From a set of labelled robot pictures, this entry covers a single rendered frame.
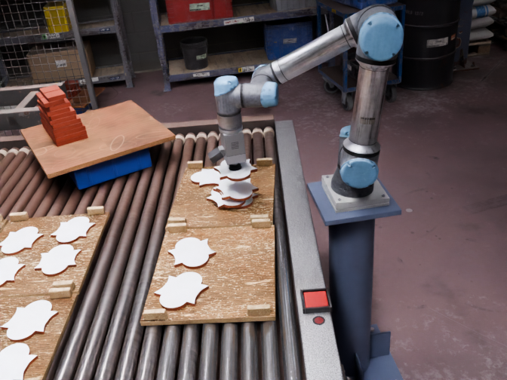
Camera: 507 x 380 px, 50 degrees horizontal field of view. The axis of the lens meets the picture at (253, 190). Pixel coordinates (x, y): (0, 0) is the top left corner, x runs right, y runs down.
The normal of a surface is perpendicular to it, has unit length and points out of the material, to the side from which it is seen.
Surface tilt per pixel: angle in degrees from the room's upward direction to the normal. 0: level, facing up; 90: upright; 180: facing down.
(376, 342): 90
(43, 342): 0
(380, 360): 0
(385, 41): 83
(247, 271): 0
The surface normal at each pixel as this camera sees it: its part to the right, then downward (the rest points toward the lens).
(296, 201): -0.08, -0.86
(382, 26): -0.10, 0.41
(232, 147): 0.24, 0.48
